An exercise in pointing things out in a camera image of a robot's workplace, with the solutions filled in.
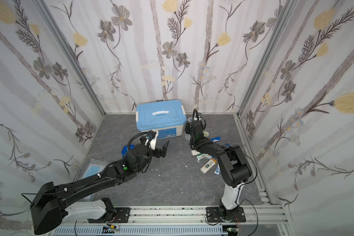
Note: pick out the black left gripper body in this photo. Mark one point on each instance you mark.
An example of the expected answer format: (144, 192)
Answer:
(157, 152)

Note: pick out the bagged blue face masks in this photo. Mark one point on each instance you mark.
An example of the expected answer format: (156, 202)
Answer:
(94, 167)

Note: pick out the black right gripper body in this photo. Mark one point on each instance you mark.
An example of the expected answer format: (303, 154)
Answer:
(193, 128)

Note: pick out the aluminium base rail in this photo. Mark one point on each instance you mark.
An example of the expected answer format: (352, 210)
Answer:
(265, 220)

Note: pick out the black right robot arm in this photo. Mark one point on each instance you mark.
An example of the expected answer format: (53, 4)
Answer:
(235, 165)

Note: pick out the white slotted cable duct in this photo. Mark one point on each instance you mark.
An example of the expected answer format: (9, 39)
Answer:
(166, 230)

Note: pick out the blue lidded clear jar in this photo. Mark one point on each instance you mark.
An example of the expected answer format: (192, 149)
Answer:
(124, 151)
(188, 126)

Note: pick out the small blue tube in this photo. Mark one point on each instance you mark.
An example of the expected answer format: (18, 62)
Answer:
(216, 139)

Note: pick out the blue lidded white storage box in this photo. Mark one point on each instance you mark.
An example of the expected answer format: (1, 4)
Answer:
(167, 117)

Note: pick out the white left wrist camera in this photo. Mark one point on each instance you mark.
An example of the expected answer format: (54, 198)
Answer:
(151, 139)

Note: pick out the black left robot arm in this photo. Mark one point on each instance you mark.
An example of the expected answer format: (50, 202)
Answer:
(49, 206)

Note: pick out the white shampoo bottle orange cap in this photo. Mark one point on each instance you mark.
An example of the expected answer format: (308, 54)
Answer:
(212, 162)

